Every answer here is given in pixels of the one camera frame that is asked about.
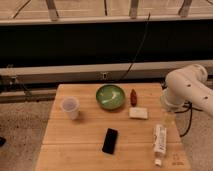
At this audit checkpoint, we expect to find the black eraser block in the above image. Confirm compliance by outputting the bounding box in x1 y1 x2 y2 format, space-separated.
102 128 118 154

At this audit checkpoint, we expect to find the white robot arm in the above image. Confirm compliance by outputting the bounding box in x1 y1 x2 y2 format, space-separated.
160 64 213 127

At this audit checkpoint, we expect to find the white tube with cap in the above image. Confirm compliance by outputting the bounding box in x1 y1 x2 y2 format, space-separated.
153 124 167 167

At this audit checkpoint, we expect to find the red-brown small object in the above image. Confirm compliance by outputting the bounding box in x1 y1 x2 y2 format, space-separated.
130 89 137 107

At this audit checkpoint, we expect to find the green bowl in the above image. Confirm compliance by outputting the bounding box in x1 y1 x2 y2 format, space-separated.
96 84 126 110

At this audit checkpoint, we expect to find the black floor cable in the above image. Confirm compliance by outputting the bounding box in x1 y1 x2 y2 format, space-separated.
174 101 194 138

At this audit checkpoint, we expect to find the wall outlet on rail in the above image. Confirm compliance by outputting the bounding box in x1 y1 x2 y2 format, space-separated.
101 72 109 80

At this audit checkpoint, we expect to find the black hanging cable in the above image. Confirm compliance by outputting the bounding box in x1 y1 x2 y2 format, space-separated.
118 12 152 83

